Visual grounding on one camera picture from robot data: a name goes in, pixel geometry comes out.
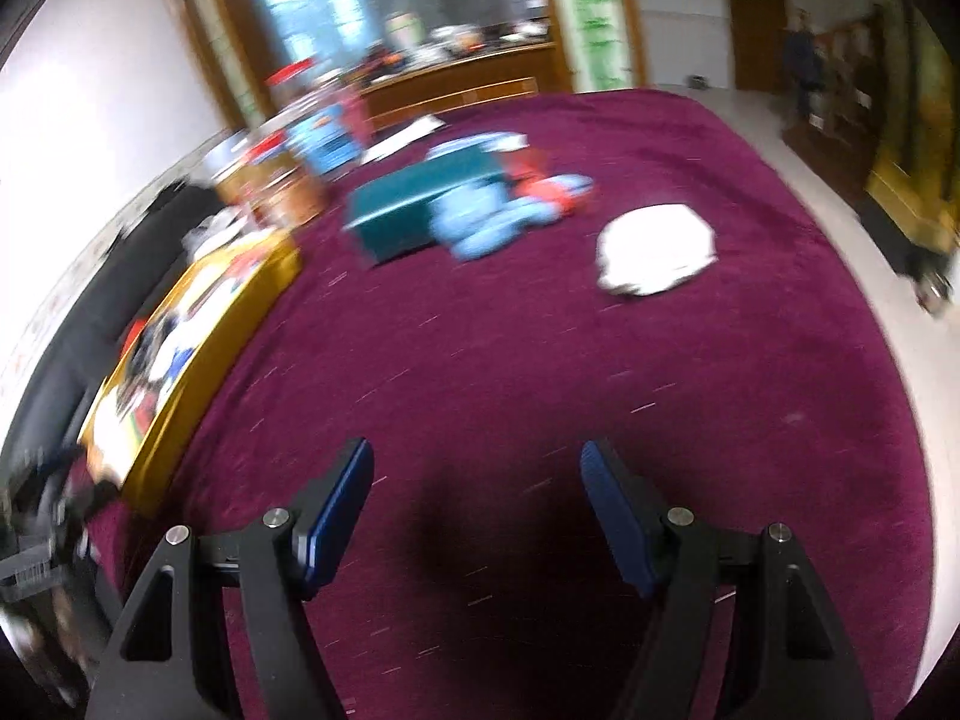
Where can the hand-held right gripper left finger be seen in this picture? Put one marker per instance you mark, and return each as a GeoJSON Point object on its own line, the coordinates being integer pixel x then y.
{"type": "Point", "coordinates": [345, 510]}

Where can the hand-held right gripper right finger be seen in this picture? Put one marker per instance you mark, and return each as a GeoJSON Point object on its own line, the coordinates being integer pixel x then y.
{"type": "Point", "coordinates": [615, 517]}

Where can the yellow storage box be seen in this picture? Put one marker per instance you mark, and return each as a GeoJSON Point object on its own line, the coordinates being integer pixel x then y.
{"type": "Point", "coordinates": [195, 390]}

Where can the light blue towel cloth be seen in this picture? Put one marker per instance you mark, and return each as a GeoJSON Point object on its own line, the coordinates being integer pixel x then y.
{"type": "Point", "coordinates": [469, 229]}

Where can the black sofa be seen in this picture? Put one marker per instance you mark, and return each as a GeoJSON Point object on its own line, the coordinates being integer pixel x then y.
{"type": "Point", "coordinates": [82, 315]}

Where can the white cloth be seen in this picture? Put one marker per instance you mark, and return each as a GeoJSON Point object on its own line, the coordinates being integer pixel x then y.
{"type": "Point", "coordinates": [656, 247]}

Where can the teal box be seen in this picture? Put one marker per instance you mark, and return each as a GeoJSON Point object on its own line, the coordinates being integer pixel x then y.
{"type": "Point", "coordinates": [394, 221]}

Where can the cardboard box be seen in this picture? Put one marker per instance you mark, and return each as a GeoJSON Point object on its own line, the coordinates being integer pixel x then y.
{"type": "Point", "coordinates": [277, 195]}

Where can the red cloth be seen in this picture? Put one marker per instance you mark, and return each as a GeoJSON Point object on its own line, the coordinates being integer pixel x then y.
{"type": "Point", "coordinates": [529, 165]}

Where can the blue packet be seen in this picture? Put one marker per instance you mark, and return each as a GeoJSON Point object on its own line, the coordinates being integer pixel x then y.
{"type": "Point", "coordinates": [324, 141]}

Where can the white paper sheet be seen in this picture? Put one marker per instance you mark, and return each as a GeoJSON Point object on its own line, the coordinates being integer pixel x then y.
{"type": "Point", "coordinates": [405, 139]}

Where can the wooden cabinet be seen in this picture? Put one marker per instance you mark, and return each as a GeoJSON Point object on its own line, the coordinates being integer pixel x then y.
{"type": "Point", "coordinates": [465, 82]}

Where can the yellow wooden furniture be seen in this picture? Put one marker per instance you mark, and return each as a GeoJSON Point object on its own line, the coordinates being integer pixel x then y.
{"type": "Point", "coordinates": [915, 142]}

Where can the wooden framed mirror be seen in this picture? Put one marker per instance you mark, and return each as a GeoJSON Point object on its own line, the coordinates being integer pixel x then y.
{"type": "Point", "coordinates": [217, 22]}

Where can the wooden door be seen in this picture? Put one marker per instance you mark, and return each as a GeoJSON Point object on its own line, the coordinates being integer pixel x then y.
{"type": "Point", "coordinates": [754, 22]}

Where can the green wall scroll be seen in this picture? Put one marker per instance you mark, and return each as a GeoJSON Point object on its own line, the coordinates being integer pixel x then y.
{"type": "Point", "coordinates": [592, 15]}

